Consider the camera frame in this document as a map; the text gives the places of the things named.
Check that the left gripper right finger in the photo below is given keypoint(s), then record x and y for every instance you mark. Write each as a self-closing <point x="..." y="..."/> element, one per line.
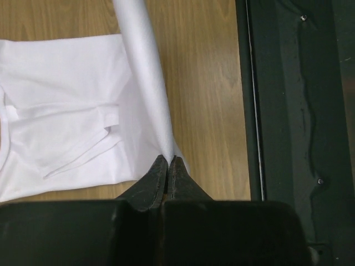
<point x="179" y="186"/>

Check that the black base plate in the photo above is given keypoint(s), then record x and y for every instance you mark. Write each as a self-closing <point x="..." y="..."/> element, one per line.
<point x="297" y="70"/>

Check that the white t shirt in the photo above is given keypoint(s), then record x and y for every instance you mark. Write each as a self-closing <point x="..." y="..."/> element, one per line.
<point x="83" y="112"/>

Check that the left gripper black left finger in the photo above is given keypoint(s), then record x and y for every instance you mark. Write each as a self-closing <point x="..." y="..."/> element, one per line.
<point x="148" y="192"/>

